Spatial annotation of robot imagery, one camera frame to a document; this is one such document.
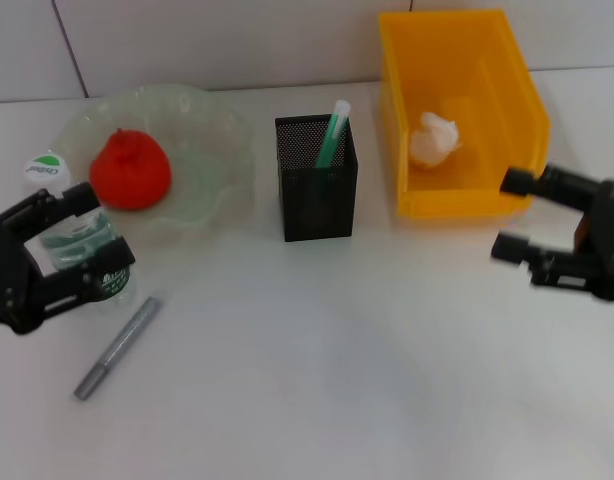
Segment mint green pen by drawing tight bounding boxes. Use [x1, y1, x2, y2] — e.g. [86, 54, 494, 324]
[312, 99, 353, 172]

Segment white paper ball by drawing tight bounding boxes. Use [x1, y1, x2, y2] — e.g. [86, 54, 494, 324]
[410, 112, 463, 170]

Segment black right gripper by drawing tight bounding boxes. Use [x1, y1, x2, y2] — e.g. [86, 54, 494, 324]
[490, 163, 614, 302]

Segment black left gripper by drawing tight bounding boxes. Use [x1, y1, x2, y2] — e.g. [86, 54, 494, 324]
[0, 181, 137, 336]

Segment grey marker pen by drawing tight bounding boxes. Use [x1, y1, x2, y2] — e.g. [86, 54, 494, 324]
[74, 295, 164, 401]

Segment pale green glass fruit plate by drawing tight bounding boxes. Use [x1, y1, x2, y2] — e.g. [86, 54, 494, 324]
[49, 84, 258, 246]

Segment red-orange fruit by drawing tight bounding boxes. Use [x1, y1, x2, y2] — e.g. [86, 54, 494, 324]
[89, 128, 173, 211]

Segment clear water bottle green label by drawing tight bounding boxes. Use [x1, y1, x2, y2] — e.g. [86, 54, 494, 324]
[22, 148, 137, 314]

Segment black mesh pen holder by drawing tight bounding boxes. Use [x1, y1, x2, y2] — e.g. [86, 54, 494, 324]
[274, 113, 361, 243]

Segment yellow plastic bin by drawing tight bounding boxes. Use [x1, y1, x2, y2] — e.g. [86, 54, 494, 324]
[377, 8, 552, 219]

